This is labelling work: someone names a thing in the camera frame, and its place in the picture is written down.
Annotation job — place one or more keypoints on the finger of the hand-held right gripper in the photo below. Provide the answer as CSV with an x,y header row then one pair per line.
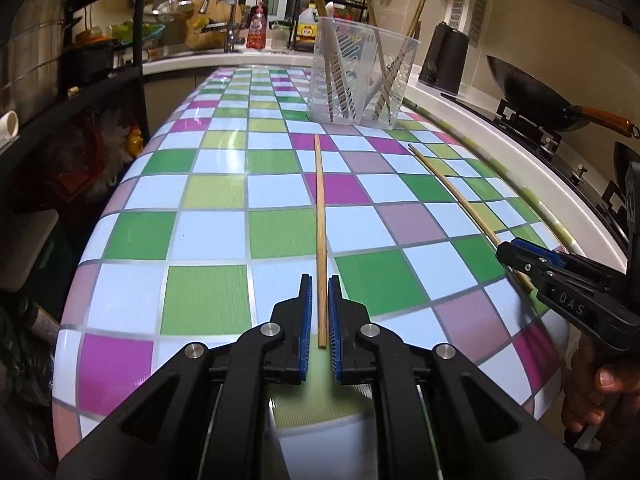
x,y
520,257
550,255

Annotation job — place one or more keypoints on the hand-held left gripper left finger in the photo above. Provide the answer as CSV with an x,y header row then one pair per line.
x,y
304,330

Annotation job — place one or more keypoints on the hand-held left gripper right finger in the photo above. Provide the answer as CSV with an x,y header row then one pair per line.
x,y
336,330

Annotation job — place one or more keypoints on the clear plastic utensil holder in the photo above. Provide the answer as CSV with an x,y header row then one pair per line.
x,y
360,60

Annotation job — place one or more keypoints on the bundle of wooden chopsticks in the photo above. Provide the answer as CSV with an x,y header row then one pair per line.
x,y
417,15

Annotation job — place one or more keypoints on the person's right hand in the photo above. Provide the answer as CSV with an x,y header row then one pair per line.
x,y
590,390

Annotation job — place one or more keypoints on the black gas stove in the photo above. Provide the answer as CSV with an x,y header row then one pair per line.
x,y
540,135

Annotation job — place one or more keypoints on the small black wok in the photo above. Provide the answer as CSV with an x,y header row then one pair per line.
x,y
627,152

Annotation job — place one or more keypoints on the black electric kettle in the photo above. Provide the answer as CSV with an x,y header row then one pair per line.
x,y
445,60

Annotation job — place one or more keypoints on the yellow rubber duck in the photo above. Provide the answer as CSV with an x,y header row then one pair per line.
x,y
136,140

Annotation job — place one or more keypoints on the dark glass bottle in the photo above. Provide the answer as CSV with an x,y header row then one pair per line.
x,y
42,322

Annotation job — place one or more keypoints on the yellow tea box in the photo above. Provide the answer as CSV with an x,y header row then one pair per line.
x,y
306,30

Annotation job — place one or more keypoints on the red dish soap bottle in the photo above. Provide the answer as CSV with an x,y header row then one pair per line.
x,y
256,30

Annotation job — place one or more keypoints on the steel kitchen faucet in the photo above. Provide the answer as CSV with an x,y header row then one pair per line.
x,y
231,25

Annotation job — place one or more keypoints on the green dish basket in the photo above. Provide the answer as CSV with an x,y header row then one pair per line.
x,y
140,31

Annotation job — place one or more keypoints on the black pot orange rim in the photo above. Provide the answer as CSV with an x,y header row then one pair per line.
x,y
90,62

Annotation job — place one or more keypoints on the black shelf rack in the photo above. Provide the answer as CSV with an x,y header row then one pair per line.
x,y
141,20

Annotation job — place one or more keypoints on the white paper roll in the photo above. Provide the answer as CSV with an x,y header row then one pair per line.
x,y
9,130

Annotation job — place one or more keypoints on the large steel pot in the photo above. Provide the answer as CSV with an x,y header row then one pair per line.
x,y
35,45

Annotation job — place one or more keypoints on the wide wall vent grille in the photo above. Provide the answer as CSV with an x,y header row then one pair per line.
x,y
478,17

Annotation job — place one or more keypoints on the narrow wall vent grille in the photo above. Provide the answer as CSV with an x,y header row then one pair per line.
x,y
459,7

